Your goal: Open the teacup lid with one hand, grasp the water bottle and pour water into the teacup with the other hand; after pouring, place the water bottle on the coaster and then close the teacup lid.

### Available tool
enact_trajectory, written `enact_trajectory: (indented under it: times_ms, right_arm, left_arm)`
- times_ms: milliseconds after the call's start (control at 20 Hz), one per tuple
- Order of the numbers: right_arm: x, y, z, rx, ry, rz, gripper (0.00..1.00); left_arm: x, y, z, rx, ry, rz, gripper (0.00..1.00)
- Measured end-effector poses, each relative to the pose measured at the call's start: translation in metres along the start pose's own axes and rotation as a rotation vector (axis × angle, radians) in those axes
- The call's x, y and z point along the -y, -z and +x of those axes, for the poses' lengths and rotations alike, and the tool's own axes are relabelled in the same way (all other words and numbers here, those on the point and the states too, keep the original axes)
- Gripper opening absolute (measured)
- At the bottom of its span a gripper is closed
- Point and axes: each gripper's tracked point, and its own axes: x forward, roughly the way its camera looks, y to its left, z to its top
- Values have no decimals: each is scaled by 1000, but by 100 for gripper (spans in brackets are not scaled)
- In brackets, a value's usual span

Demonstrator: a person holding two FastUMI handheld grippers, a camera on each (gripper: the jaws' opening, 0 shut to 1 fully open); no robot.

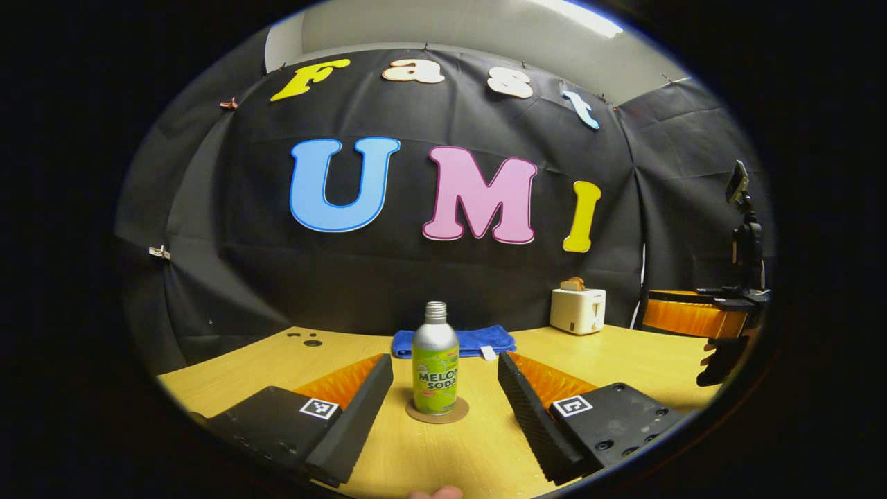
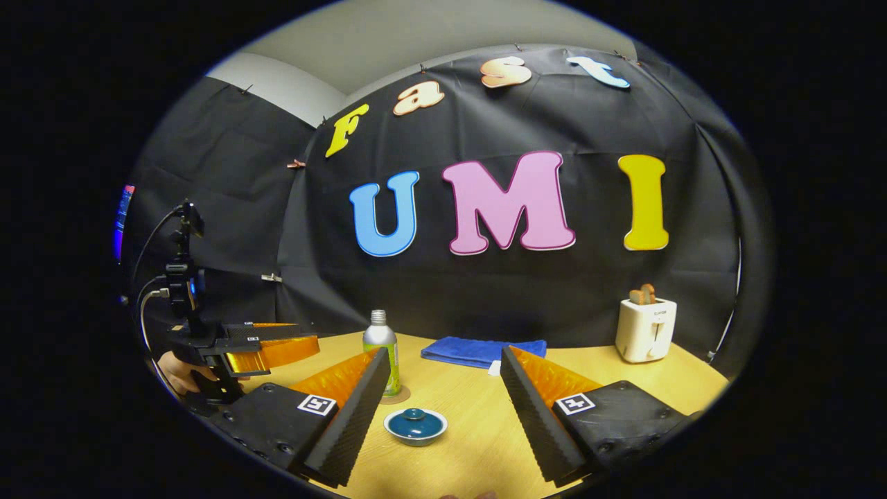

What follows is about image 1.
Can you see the blue towel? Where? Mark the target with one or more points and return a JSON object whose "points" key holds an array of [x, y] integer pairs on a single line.
{"points": [[485, 339]]}

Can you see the white toaster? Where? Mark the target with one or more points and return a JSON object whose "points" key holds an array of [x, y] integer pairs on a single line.
{"points": [[576, 312]]}

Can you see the white clip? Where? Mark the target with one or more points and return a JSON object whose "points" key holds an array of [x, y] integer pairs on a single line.
{"points": [[159, 252]]}

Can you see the toast slice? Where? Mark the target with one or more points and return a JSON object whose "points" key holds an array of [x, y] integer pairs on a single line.
{"points": [[572, 283]]}

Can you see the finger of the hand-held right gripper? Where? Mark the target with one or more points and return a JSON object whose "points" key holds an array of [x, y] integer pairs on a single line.
{"points": [[693, 319], [679, 294]]}

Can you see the silver green-label water bottle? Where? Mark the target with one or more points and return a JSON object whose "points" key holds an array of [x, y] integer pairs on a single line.
{"points": [[435, 360]]}

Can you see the round brown coaster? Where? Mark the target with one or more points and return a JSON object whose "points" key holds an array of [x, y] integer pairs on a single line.
{"points": [[438, 420]]}

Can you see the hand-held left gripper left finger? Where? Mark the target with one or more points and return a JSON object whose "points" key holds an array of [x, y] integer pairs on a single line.
{"points": [[353, 423]]}

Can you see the black backdrop cloth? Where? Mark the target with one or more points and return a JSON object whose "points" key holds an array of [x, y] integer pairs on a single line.
{"points": [[346, 277]]}

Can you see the orange clip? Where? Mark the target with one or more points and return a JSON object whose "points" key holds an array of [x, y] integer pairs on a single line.
{"points": [[229, 104]]}

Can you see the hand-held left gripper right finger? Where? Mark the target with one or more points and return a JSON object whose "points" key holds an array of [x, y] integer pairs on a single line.
{"points": [[533, 423]]}

